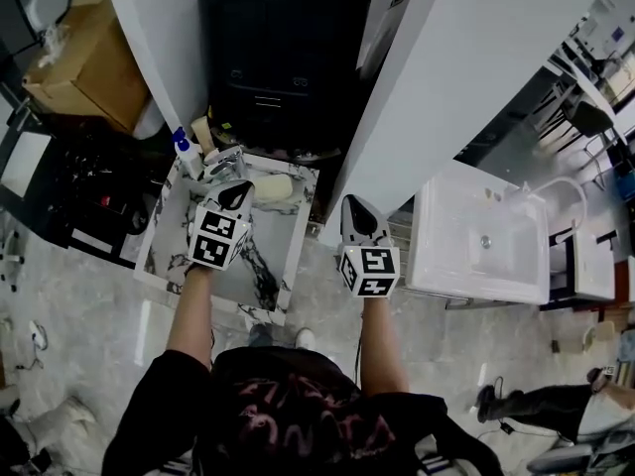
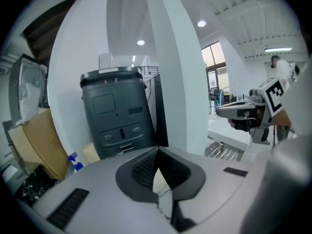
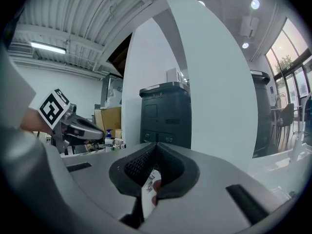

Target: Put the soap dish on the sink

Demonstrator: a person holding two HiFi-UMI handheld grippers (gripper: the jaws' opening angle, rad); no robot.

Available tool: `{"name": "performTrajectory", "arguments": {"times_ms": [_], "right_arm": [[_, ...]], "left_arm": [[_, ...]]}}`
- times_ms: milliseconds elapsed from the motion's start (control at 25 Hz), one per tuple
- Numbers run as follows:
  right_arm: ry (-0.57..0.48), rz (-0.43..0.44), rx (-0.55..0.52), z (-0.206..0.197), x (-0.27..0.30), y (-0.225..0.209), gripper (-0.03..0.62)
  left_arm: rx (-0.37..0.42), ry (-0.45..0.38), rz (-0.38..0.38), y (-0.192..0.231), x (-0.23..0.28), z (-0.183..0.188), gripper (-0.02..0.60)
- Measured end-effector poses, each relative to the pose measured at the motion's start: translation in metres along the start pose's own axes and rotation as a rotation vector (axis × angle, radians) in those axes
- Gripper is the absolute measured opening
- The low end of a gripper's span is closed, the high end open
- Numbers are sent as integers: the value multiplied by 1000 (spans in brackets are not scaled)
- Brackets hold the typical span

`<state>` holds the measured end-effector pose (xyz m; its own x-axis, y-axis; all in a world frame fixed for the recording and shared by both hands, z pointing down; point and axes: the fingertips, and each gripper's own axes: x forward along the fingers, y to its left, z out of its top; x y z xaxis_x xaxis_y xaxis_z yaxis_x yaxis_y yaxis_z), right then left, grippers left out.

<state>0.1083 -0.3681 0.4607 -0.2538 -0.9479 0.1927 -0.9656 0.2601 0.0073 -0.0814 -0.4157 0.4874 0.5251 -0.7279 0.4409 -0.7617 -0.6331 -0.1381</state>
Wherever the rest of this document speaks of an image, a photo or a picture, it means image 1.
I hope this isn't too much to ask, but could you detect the small white sink basin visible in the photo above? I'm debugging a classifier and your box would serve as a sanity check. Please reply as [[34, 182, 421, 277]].
[[549, 218, 620, 302]]

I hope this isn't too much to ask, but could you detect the metal wire rack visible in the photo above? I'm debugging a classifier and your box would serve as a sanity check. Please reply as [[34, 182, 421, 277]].
[[385, 200, 417, 267]]

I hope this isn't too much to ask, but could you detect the white curved faucet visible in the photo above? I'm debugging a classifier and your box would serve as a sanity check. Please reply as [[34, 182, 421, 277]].
[[519, 176, 590, 227]]

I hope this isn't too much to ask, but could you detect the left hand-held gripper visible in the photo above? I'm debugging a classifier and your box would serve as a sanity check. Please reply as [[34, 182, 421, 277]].
[[188, 179, 256, 273]]

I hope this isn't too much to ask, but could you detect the white bucket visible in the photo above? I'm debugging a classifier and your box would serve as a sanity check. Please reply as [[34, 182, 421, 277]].
[[132, 99, 167, 142]]

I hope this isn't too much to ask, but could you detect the person's white shoe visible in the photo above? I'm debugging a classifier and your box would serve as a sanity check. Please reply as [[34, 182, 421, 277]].
[[294, 326, 318, 352]]

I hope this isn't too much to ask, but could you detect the beige tube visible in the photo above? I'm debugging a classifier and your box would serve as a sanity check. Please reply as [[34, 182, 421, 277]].
[[190, 115, 220, 161]]

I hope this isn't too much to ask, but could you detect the person's right forearm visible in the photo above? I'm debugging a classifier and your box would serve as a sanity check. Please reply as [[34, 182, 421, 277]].
[[358, 295, 412, 397]]

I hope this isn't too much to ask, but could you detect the white bottle with blue pump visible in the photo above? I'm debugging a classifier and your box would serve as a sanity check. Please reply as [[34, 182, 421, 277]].
[[171, 126, 205, 180]]

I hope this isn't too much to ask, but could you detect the person's left forearm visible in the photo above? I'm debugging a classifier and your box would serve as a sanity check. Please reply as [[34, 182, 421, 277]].
[[166, 264, 218, 372]]

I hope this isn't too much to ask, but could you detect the large black cabinet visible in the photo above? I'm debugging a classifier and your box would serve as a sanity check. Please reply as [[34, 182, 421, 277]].
[[194, 0, 389, 162]]

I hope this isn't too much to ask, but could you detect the marble sink cabinet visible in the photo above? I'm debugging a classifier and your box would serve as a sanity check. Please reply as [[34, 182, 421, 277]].
[[132, 150, 322, 327]]

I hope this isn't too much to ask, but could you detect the blue box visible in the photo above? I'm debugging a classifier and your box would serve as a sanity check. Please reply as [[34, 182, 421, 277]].
[[614, 166, 635, 202]]

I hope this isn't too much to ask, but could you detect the large white sink basin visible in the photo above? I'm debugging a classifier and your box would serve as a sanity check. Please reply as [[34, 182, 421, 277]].
[[405, 165, 552, 306]]

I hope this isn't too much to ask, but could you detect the white chair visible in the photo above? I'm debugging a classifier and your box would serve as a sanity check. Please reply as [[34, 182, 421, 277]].
[[0, 228, 26, 295]]

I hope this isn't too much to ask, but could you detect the cardboard box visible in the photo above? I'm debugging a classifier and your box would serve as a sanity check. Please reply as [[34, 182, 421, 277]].
[[21, 0, 154, 137]]

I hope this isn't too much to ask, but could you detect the person's dark shoe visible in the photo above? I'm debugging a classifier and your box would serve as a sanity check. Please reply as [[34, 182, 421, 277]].
[[246, 322, 275, 350]]

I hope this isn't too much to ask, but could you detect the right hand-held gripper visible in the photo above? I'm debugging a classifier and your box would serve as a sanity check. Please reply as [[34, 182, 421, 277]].
[[337, 193, 401, 299]]

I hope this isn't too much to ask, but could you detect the black table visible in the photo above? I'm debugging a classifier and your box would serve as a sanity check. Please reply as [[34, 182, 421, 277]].
[[0, 119, 168, 270]]

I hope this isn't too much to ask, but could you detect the black chair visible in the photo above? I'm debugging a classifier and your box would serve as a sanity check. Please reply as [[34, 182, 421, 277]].
[[560, 99, 616, 141]]

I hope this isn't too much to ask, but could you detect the person's black printed shirt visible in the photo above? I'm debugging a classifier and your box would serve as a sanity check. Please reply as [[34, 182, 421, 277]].
[[101, 344, 507, 476]]

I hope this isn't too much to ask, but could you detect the white power strip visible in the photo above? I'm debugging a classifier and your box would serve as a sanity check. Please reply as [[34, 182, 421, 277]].
[[28, 318, 50, 352]]

